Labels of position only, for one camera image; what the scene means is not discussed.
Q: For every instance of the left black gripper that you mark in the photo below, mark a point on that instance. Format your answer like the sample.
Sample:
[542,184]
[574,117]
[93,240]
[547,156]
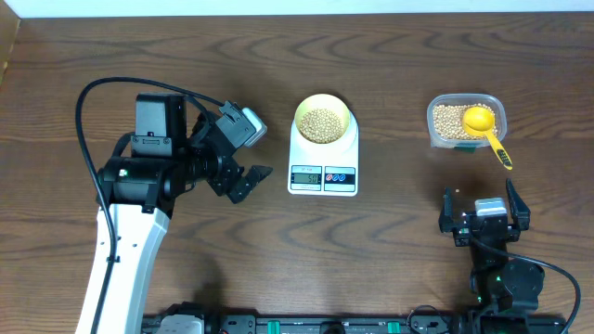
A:
[225,180]

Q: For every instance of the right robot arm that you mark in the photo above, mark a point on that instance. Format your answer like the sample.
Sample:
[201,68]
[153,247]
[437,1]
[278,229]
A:
[504,285]

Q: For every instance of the white digital kitchen scale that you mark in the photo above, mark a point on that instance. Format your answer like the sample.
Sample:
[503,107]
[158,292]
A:
[324,169]

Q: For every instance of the yellow bowl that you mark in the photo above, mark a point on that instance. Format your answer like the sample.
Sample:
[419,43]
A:
[323,101]

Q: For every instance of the soybeans in bowl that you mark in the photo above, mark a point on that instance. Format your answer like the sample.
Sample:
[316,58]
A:
[321,126]

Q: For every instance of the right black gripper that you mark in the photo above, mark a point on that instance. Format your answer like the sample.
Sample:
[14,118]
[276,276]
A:
[460,235]

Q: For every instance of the clear plastic container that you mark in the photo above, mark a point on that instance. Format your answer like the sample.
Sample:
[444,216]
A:
[501,126]

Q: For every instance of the soybeans pile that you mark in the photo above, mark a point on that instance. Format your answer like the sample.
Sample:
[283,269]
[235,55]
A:
[447,120]

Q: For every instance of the yellow measuring scoop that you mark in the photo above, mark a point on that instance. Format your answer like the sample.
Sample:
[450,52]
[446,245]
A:
[480,122]

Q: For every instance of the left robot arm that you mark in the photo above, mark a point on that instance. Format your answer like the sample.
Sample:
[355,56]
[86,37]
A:
[137,189]

